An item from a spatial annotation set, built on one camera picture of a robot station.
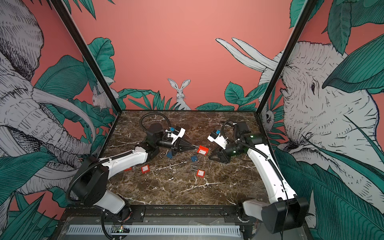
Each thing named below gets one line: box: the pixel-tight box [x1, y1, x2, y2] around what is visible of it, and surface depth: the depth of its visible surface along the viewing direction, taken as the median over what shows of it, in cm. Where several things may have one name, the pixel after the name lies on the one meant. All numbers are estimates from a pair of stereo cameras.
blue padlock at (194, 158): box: [190, 155, 199, 162], surface depth 96 cm
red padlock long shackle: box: [197, 145, 210, 156], surface depth 69 cm
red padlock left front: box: [140, 164, 151, 174], surface depth 90 cm
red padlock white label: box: [190, 164, 206, 178], surface depth 89 cm
